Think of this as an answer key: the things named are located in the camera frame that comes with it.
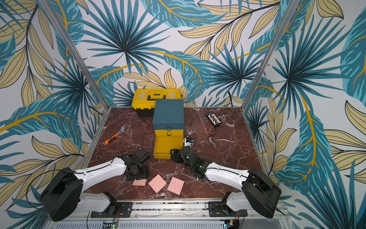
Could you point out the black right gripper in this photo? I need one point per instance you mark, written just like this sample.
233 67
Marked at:
177 154

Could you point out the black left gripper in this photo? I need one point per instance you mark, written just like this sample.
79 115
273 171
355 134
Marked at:
145 175

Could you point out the pink sticky note pad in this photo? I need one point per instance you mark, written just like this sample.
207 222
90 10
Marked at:
176 186
157 183
140 182

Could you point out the yellow bottom drawer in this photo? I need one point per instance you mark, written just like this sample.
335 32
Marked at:
164 144

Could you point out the yellow drawer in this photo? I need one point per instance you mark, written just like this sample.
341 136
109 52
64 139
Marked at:
164 144
174 132

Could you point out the teal top drawer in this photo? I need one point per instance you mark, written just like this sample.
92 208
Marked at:
162 124

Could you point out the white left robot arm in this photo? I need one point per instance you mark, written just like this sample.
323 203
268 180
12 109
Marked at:
65 194

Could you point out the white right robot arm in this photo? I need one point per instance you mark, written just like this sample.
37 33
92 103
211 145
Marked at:
256 190

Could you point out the teal drawer cabinet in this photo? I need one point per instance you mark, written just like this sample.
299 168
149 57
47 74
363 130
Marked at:
171 110

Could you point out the adjustable wrench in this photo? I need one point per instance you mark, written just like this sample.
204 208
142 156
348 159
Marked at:
122 130

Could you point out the black battery holder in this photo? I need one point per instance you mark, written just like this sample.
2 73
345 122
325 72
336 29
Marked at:
212 117

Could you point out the yellow black toolbox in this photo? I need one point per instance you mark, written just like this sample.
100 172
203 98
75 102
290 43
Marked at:
144 100

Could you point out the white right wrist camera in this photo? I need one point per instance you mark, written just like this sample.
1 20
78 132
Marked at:
188 141

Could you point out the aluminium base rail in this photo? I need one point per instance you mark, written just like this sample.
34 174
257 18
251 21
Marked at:
196 213

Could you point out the left aluminium corner post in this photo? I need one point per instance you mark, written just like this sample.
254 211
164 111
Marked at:
57 23

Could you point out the aluminium corner post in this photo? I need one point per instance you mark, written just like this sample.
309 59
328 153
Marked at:
57 23
272 47

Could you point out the right aluminium corner post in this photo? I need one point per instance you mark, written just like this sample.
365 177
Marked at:
272 47

